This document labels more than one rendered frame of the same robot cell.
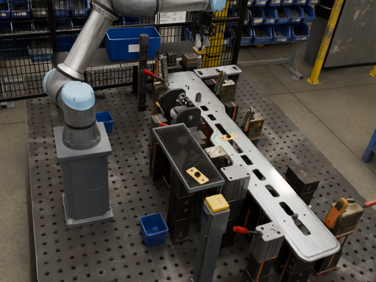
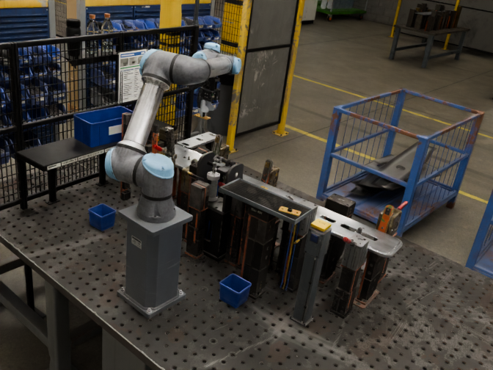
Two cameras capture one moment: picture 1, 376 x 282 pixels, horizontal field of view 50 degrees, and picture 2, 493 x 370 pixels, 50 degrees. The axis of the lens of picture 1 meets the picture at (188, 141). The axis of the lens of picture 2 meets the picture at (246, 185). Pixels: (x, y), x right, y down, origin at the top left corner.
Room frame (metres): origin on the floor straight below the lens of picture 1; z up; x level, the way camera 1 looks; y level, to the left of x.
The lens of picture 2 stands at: (-0.45, 1.01, 2.13)
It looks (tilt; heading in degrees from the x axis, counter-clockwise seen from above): 26 degrees down; 331
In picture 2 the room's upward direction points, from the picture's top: 8 degrees clockwise
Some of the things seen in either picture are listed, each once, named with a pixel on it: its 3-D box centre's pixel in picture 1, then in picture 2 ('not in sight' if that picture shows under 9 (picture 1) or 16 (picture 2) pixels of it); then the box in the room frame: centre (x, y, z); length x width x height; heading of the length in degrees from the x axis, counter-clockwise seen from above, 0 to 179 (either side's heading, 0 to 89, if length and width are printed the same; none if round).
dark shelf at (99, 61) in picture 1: (130, 55); (103, 140); (2.25, 0.41, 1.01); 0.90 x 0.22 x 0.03; 118
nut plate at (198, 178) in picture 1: (197, 174); (290, 210); (1.07, -0.05, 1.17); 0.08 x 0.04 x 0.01; 44
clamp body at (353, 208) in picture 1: (333, 237); (381, 244); (1.11, -0.63, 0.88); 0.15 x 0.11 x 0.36; 118
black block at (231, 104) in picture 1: (228, 126); not in sight; (1.87, -0.21, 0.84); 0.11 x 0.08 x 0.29; 118
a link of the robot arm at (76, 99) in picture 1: (78, 102); (155, 174); (1.28, 0.43, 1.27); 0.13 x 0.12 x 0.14; 44
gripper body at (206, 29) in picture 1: (205, 22); (209, 87); (1.88, -0.02, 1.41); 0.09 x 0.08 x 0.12; 29
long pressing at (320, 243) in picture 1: (231, 140); (264, 191); (1.53, -0.20, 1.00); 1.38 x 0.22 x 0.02; 28
